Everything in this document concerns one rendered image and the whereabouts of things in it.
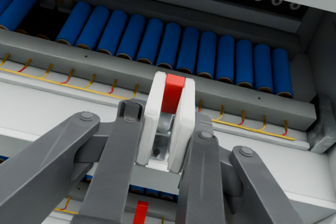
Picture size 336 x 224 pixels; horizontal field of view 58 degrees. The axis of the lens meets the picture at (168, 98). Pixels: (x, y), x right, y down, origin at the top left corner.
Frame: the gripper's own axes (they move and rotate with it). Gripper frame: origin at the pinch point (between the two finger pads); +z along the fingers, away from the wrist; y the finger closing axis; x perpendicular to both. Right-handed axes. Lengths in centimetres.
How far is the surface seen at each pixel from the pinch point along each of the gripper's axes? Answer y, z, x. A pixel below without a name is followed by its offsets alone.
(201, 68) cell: 2.6, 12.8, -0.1
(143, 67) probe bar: -2.9, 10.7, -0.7
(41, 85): -11.3, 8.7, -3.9
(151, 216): 1.5, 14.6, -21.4
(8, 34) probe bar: -15.7, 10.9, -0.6
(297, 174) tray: 12.5, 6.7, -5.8
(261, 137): 9.1, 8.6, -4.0
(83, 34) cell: -9.5, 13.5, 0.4
